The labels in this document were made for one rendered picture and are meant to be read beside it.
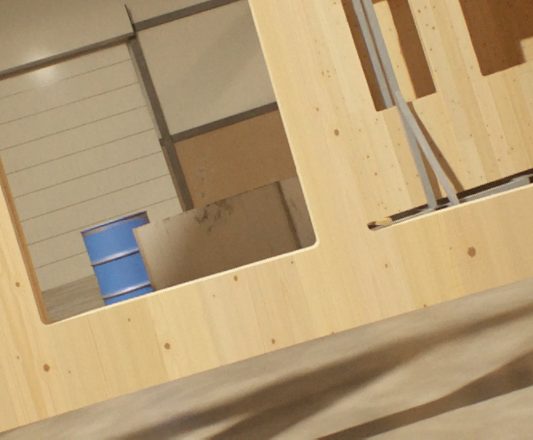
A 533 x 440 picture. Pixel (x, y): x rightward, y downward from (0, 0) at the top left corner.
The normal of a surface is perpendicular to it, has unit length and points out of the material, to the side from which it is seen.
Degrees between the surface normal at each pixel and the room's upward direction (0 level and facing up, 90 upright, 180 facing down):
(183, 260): 90
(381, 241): 90
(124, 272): 90
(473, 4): 90
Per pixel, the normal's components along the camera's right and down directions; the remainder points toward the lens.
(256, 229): -0.44, 0.17
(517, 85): 0.11, 0.00
